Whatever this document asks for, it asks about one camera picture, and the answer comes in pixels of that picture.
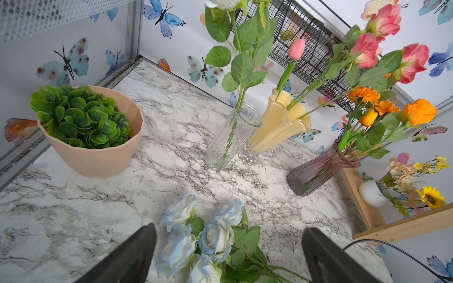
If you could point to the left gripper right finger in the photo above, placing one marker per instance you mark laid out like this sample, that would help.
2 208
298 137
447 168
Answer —
328 263

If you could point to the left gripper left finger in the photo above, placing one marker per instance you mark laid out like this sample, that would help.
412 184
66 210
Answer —
129 262

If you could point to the orange yellow tulip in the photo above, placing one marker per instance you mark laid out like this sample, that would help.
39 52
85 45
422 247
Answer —
352 132

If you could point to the pink rose tall stem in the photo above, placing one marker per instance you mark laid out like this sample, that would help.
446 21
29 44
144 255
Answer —
383 17

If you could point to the purple ribbed glass vase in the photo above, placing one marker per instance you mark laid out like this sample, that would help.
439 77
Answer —
308 177

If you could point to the sunflower bouquet in white vase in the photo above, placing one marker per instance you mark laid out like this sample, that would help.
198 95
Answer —
403 187

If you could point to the green succulent in pink pot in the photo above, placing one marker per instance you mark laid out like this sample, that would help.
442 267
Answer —
95 130

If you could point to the yellow ruffled glass vase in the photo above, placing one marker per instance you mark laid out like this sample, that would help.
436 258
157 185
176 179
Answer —
278 125

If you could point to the clear glass vase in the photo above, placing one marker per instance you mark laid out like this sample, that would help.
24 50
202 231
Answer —
234 135

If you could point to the black wire wall basket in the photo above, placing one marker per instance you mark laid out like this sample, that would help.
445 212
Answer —
293 22

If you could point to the white mesh wall box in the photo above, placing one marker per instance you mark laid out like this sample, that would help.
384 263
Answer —
21 19

